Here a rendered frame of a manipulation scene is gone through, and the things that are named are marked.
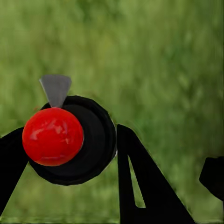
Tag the pesticide atomizer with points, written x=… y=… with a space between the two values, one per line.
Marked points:
x=72 y=139

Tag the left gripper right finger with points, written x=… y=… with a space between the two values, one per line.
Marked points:
x=162 y=204

